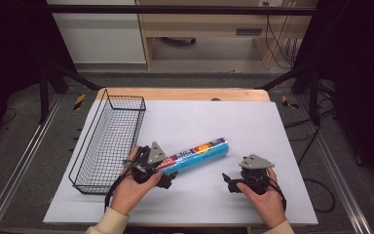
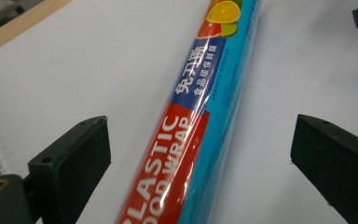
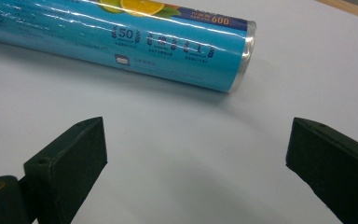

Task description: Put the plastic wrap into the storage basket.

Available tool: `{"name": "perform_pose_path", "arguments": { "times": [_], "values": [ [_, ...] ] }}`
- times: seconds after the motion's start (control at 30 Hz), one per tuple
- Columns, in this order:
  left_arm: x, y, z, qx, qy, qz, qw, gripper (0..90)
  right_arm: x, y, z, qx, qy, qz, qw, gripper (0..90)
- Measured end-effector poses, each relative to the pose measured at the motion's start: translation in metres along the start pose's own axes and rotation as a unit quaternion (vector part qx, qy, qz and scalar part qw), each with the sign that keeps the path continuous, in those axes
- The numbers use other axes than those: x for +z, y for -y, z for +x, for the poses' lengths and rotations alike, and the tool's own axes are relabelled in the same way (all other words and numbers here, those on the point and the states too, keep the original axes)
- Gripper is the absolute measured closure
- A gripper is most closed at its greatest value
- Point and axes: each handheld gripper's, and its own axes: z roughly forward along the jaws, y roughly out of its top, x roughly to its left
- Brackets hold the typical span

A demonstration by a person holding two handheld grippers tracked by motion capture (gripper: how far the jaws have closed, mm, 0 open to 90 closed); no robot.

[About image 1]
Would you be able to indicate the person's right hand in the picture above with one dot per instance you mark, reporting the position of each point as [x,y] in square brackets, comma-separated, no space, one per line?
[266,203]

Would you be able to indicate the blue toothpaste box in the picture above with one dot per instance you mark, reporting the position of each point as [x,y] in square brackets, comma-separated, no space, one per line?
[198,156]

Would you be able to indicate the wooden desk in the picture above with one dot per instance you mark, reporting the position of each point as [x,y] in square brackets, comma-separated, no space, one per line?
[204,24]

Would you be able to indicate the dark curtain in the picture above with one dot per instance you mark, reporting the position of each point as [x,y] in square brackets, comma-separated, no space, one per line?
[9,48]
[360,65]

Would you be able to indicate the white cabinet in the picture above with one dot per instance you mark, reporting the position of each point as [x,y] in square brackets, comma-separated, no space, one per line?
[100,35]

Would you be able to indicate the white table sheet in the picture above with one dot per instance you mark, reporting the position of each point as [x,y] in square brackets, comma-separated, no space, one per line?
[224,123]

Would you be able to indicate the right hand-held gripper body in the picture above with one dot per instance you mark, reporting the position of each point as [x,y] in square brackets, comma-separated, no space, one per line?
[255,169]

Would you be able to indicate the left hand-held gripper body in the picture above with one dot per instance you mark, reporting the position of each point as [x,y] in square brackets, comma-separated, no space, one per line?
[156,153]

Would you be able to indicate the aluminium floor rail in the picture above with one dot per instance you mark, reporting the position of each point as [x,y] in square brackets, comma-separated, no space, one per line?
[339,182]
[16,169]

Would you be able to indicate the yellow black tape marker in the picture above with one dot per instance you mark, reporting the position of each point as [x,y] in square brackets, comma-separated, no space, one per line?
[287,102]
[79,101]

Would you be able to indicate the person's left hand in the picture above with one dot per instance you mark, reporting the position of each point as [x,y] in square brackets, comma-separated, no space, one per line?
[130,191]

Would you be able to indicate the black frame stand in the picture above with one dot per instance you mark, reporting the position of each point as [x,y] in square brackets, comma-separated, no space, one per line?
[44,94]
[314,94]

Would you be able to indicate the wooden table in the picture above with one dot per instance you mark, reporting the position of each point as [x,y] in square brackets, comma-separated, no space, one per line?
[181,94]

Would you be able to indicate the black horizontal frame bar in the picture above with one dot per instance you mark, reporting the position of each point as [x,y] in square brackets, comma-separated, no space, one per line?
[175,9]

